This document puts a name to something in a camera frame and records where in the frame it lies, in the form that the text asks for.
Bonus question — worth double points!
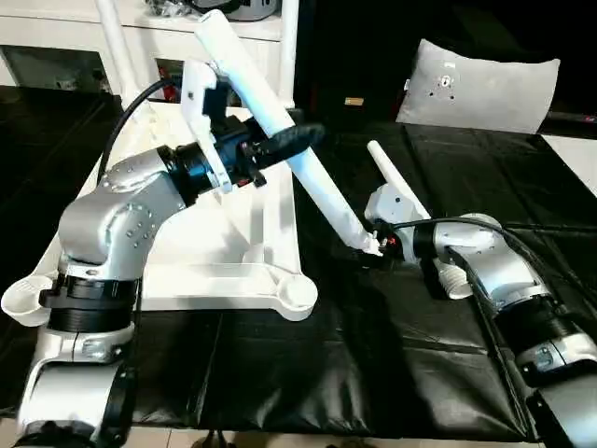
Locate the white plastic table leg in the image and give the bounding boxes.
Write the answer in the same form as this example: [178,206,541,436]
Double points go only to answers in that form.
[95,0,142,109]
[278,0,300,112]
[193,12,389,258]
[367,138,473,301]

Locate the white plastic table top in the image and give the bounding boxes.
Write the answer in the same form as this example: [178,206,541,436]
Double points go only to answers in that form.
[0,99,320,329]

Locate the black table mat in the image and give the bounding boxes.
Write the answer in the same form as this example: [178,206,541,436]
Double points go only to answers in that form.
[0,83,597,442]

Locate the black sofa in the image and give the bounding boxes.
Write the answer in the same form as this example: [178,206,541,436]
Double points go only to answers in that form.
[296,0,597,136]

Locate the grey bag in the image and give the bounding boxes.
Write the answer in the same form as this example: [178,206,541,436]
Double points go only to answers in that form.
[222,0,282,23]

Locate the grey cushion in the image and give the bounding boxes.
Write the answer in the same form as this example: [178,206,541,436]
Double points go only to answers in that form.
[395,37,562,137]

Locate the white cabinet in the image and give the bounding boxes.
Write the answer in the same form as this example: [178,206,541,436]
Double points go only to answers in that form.
[0,0,289,103]

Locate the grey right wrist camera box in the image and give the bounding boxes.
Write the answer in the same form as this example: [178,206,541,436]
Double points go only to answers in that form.
[364,183,420,226]

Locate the black tangled straps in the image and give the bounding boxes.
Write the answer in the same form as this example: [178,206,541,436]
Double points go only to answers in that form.
[143,0,188,19]

